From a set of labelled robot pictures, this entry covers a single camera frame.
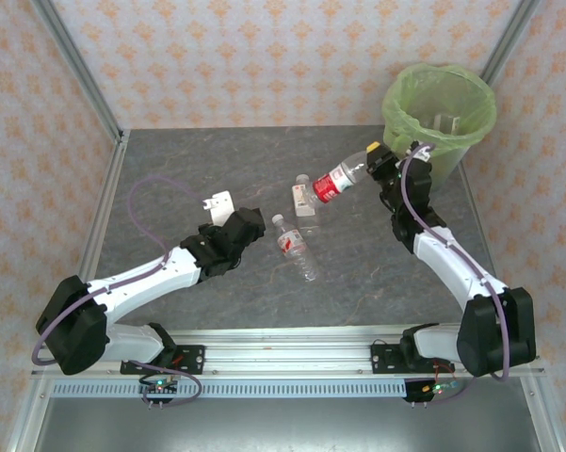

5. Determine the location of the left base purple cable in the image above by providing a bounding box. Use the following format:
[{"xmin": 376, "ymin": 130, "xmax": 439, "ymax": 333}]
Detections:
[{"xmin": 131, "ymin": 360, "xmax": 203, "ymax": 407}]

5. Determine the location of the circuit board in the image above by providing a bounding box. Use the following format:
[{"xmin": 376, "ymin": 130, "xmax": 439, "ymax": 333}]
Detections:
[
  {"xmin": 421, "ymin": 380, "xmax": 461, "ymax": 396},
  {"xmin": 138, "ymin": 379, "xmax": 179, "ymax": 397}
]

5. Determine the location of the left black mount plate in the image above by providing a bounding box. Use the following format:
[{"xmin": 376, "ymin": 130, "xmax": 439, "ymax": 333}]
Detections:
[{"xmin": 121, "ymin": 345, "xmax": 206, "ymax": 376}]

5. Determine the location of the green-lined trash bin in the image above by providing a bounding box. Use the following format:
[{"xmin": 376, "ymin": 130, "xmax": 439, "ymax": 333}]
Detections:
[{"xmin": 380, "ymin": 63, "xmax": 497, "ymax": 156}]

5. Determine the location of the flat bottle with white label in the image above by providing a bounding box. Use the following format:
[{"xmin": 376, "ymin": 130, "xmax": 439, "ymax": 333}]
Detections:
[{"xmin": 290, "ymin": 173, "xmax": 322, "ymax": 235}]

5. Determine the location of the right circuit board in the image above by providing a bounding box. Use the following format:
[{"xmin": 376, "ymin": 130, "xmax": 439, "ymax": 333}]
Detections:
[{"xmin": 421, "ymin": 380, "xmax": 461, "ymax": 396}]

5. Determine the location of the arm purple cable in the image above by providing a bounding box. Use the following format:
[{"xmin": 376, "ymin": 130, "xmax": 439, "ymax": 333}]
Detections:
[
  {"xmin": 32, "ymin": 174, "xmax": 208, "ymax": 368},
  {"xmin": 401, "ymin": 143, "xmax": 512, "ymax": 381}
]

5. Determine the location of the ribbed white-capped clear bottle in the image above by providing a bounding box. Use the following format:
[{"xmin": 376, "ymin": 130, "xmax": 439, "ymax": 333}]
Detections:
[{"xmin": 271, "ymin": 214, "xmax": 320, "ymax": 283}]

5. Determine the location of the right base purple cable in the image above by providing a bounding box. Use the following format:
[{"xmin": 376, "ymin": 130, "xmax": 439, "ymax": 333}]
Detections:
[{"xmin": 404, "ymin": 371, "xmax": 477, "ymax": 406}]

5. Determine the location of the red-capped bottle with red label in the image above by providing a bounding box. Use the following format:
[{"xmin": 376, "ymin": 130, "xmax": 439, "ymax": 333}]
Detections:
[{"xmin": 312, "ymin": 151, "xmax": 372, "ymax": 204}]

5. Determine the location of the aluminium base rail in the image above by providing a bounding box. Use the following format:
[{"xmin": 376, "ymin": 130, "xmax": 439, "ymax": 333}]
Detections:
[{"xmin": 30, "ymin": 324, "xmax": 547, "ymax": 380}]

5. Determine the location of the left circuit board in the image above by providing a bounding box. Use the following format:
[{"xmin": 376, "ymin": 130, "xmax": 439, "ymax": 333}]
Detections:
[{"xmin": 138, "ymin": 379, "xmax": 179, "ymax": 397}]

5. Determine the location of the aluminium frame post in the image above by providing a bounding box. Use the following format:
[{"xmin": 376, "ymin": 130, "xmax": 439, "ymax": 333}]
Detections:
[
  {"xmin": 479, "ymin": 0, "xmax": 541, "ymax": 86},
  {"xmin": 30, "ymin": 0, "xmax": 126, "ymax": 142}
]

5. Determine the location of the aluminium table side rail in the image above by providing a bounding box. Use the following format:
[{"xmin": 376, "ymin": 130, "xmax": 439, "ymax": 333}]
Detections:
[
  {"xmin": 460, "ymin": 164, "xmax": 501, "ymax": 283},
  {"xmin": 77, "ymin": 129, "xmax": 131, "ymax": 279}
]

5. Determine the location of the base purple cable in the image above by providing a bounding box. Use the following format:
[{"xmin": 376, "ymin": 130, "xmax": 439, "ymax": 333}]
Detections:
[
  {"xmin": 131, "ymin": 360, "xmax": 203, "ymax": 407},
  {"xmin": 404, "ymin": 371, "xmax": 477, "ymax": 406}
]

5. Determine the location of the clear plastic bottle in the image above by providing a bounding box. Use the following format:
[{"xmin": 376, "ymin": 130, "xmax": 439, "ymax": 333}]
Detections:
[{"xmin": 430, "ymin": 111, "xmax": 461, "ymax": 134}]

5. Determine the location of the slotted grey cable duct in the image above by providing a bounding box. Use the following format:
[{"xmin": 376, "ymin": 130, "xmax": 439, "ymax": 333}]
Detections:
[{"xmin": 50, "ymin": 379, "xmax": 409, "ymax": 399}]

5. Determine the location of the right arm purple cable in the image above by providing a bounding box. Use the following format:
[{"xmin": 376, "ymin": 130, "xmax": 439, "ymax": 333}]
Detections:
[{"xmin": 401, "ymin": 143, "xmax": 512, "ymax": 381}]

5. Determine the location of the black mount plate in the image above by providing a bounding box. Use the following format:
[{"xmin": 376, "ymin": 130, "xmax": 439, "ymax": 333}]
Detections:
[
  {"xmin": 121, "ymin": 345, "xmax": 206, "ymax": 376},
  {"xmin": 370, "ymin": 342, "xmax": 407, "ymax": 376}
]

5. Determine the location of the grey metal sheet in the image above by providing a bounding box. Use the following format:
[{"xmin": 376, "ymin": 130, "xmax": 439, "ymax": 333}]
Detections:
[{"xmin": 32, "ymin": 397, "xmax": 542, "ymax": 452}]

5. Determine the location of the right black mount plate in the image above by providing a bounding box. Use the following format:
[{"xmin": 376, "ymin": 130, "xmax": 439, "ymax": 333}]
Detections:
[{"xmin": 370, "ymin": 342, "xmax": 407, "ymax": 376}]

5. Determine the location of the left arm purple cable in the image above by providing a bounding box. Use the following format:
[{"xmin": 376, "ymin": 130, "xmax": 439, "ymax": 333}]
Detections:
[{"xmin": 32, "ymin": 174, "xmax": 208, "ymax": 368}]

